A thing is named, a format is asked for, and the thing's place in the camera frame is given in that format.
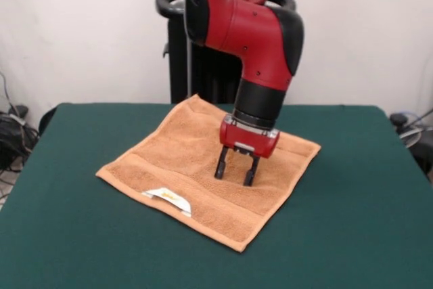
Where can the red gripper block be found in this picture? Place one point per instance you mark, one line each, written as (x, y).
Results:
(248, 140)

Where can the orange terry towel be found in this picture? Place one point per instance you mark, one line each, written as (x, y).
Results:
(169, 167)

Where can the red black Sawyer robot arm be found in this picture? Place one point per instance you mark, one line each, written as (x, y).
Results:
(243, 25)

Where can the dark green table cloth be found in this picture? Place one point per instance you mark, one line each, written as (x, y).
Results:
(101, 251)

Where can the black power adapter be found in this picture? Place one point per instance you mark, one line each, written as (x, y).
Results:
(399, 119)

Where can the black floor object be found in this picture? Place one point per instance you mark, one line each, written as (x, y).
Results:
(424, 157)

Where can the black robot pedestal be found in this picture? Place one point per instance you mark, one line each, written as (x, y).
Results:
(176, 65)

